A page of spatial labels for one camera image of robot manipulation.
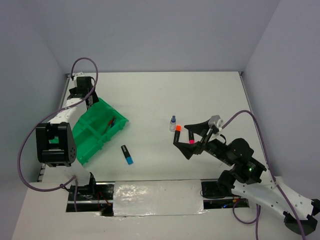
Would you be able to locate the pink cap black highlighter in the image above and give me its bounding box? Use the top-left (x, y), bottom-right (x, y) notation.
top-left (188, 130), bottom-right (195, 144)

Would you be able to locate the clear blue spray bottle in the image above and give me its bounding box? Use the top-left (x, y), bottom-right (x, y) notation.
top-left (169, 115), bottom-right (177, 132)

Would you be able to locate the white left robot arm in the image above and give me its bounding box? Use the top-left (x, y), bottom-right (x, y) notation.
top-left (35, 74), bottom-right (98, 200)

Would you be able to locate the green divided plastic tray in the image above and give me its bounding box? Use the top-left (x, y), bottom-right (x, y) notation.
top-left (72, 98), bottom-right (129, 165)

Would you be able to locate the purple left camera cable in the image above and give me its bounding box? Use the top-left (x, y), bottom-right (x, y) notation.
top-left (16, 57), bottom-right (100, 212)

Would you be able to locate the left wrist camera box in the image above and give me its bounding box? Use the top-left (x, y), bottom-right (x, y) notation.
top-left (70, 72), bottom-right (85, 81)

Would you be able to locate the blue gel pen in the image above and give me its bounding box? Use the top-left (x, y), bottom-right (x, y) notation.
top-left (110, 118), bottom-right (116, 128)

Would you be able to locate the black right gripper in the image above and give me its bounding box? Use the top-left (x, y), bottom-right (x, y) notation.
top-left (172, 118), bottom-right (234, 165)

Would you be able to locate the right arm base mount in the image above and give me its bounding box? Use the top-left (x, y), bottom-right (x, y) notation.
top-left (199, 170), bottom-right (249, 210)

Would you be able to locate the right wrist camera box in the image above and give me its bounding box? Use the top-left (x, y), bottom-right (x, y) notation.
top-left (208, 115), bottom-right (223, 134)

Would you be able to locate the red gel pen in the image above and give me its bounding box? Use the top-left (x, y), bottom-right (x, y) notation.
top-left (102, 116), bottom-right (116, 135)

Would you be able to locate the blue cap black highlighter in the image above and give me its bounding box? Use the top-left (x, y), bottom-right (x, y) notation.
top-left (121, 145), bottom-right (134, 165)

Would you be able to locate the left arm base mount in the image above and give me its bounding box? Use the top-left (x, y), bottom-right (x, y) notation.
top-left (63, 175), bottom-right (115, 217)

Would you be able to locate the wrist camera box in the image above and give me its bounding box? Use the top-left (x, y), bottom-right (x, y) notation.
top-left (208, 115), bottom-right (223, 134)
top-left (70, 72), bottom-right (85, 81)

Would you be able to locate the orange cap black highlighter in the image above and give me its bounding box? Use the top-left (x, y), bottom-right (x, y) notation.
top-left (173, 125), bottom-right (181, 145)

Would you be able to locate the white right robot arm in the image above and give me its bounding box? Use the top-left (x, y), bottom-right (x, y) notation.
top-left (173, 117), bottom-right (320, 236)

